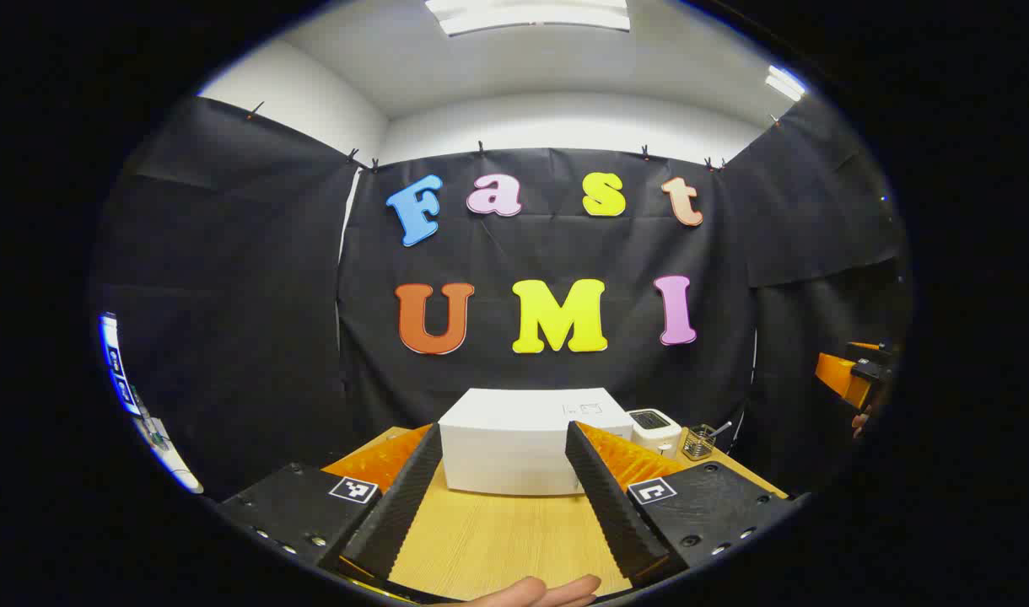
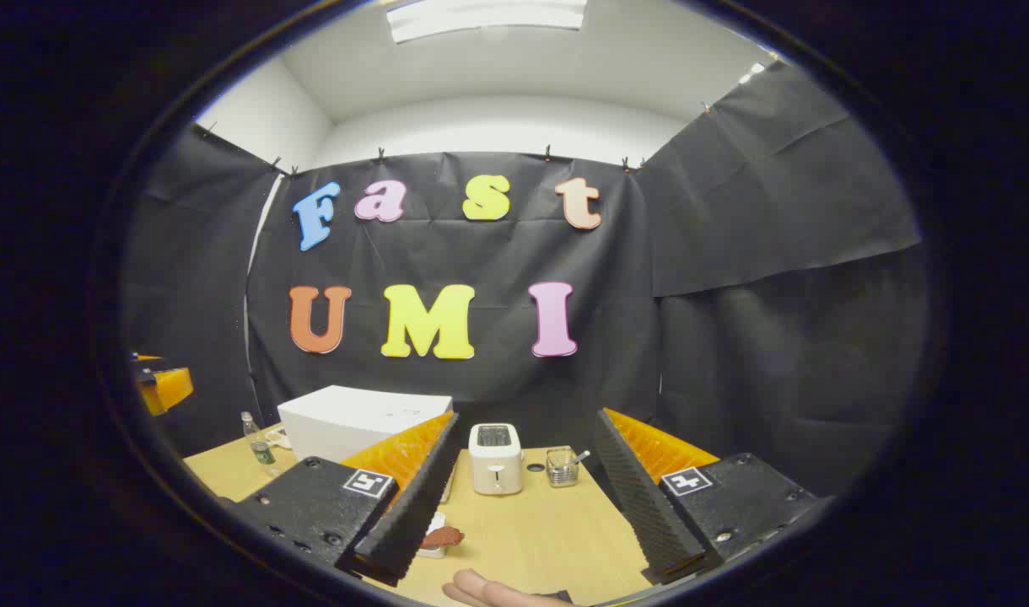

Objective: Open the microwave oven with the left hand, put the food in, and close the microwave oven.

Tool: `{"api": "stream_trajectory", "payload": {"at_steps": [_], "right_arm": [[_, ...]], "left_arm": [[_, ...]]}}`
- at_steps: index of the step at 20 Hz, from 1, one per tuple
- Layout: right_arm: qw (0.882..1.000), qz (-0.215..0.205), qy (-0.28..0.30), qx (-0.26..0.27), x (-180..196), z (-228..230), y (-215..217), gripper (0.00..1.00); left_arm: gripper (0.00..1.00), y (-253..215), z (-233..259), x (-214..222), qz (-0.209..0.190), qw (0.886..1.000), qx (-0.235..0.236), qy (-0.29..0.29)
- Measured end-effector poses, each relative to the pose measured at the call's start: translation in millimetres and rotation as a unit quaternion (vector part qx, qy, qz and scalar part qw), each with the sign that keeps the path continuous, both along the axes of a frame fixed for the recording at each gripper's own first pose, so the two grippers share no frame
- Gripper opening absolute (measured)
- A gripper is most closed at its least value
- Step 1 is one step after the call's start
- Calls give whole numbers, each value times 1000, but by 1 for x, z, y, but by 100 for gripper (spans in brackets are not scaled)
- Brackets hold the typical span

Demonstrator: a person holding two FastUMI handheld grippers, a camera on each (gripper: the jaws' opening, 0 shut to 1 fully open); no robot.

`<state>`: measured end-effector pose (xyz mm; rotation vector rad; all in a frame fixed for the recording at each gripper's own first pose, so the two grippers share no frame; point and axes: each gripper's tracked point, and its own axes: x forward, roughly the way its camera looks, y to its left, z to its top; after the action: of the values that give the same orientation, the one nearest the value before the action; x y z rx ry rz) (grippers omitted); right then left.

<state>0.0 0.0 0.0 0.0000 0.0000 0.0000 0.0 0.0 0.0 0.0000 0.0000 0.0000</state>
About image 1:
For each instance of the thin utensil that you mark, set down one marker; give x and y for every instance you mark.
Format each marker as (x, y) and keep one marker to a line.
(721, 430)

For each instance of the ceiling light panel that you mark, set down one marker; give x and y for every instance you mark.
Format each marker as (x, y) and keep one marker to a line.
(784, 83)
(527, 15)

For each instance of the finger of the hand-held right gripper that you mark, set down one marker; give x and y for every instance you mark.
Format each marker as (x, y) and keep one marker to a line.
(839, 379)

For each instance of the white toaster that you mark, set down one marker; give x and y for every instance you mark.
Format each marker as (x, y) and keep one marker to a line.
(656, 430)

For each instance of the white glossy board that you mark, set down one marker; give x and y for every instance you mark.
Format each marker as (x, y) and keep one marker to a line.
(135, 396)

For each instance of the black backdrop cloth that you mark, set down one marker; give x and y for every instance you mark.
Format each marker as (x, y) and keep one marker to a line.
(253, 295)

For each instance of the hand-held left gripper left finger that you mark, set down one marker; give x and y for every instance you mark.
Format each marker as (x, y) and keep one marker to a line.
(396, 506)

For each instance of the white microwave oven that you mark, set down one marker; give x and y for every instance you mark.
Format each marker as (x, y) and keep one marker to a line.
(514, 447)

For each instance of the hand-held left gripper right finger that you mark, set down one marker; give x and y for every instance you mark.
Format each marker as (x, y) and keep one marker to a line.
(616, 506)

